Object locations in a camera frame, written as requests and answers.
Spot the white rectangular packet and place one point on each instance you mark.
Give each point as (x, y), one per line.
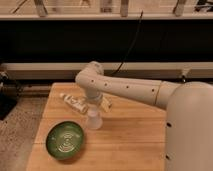
(106, 104)

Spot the green ceramic bowl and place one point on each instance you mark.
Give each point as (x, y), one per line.
(64, 140)

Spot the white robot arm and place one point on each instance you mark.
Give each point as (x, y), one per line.
(188, 106)

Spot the white tube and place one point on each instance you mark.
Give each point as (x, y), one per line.
(75, 103)

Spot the black equipment at left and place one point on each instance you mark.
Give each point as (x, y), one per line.
(7, 103)

